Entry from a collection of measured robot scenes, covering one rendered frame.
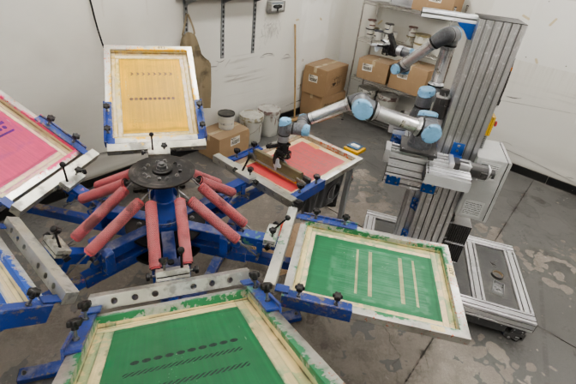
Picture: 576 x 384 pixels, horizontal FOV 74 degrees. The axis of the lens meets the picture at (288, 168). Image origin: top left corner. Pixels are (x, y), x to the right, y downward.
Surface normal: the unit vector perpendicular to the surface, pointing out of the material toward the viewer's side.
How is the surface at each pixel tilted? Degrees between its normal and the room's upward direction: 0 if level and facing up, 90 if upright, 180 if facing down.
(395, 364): 0
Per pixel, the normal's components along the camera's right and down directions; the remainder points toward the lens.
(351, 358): 0.10, -0.86
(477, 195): -0.29, 0.46
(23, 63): 0.75, 0.40
